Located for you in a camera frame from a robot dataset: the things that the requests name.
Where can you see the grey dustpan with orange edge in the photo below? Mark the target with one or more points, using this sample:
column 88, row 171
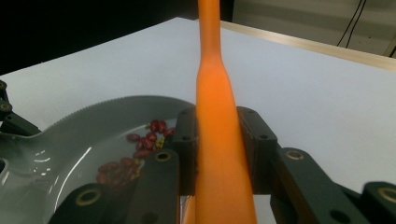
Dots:
column 77, row 124

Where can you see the black curtain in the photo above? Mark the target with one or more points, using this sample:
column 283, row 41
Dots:
column 77, row 28

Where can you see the red kidney beans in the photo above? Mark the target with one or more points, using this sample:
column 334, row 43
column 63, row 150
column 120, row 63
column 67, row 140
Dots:
column 146, row 143

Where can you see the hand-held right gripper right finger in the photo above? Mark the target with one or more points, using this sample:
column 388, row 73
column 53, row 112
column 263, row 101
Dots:
column 258, row 146

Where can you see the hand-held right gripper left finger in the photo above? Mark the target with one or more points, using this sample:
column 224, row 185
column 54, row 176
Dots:
column 188, row 140

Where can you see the wooden table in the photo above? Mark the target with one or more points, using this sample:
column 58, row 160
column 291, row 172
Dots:
column 311, row 45

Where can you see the white table cover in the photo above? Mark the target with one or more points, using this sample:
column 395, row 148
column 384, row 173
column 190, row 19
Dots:
column 311, row 109

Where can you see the orange brush with grey bristles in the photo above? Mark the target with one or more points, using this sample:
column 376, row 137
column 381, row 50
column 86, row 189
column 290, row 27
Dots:
column 214, row 124

